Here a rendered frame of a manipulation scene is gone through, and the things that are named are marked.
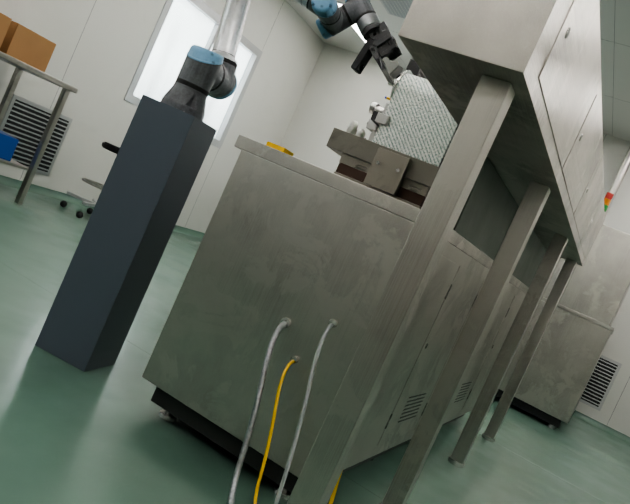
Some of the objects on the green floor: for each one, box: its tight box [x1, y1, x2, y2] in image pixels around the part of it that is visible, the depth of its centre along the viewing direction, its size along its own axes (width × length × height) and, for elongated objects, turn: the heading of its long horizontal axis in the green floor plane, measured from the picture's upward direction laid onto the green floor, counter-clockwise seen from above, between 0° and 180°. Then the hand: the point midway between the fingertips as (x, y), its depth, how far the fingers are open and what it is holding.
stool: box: [60, 142, 120, 218], centre depth 559 cm, size 55×53×62 cm
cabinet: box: [142, 150, 526, 500], centre depth 312 cm, size 252×64×86 cm, turn 72°
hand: (390, 83), depth 224 cm, fingers closed, pressing on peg
